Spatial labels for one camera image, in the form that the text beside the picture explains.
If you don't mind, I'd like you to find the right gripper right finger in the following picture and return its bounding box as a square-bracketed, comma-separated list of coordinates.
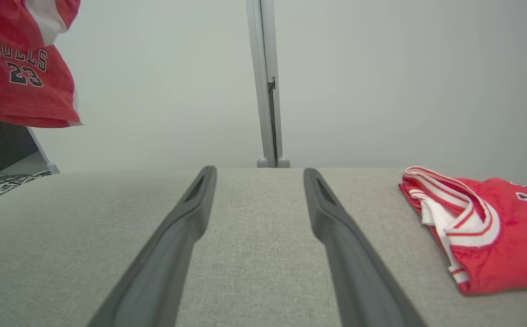
[303, 167, 428, 327]

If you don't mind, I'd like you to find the black equipment box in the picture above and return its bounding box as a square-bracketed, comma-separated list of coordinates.
[0, 117, 40, 173]

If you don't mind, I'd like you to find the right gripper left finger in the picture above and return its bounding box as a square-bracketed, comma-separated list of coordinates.
[86, 165, 218, 327]

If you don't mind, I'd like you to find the white slanted stand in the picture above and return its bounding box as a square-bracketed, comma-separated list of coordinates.
[26, 126, 60, 176]

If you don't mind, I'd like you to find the grey partition post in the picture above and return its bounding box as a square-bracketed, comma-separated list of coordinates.
[245, 0, 277, 168]
[261, 0, 291, 168]

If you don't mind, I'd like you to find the red basketball shorts white stripe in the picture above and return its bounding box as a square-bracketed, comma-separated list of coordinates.
[0, 0, 83, 129]

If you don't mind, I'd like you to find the red basketball jersey white trim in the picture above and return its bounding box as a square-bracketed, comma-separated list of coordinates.
[398, 165, 527, 297]

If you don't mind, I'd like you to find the white cable bundle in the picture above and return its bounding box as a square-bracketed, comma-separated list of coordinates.
[0, 139, 51, 193]

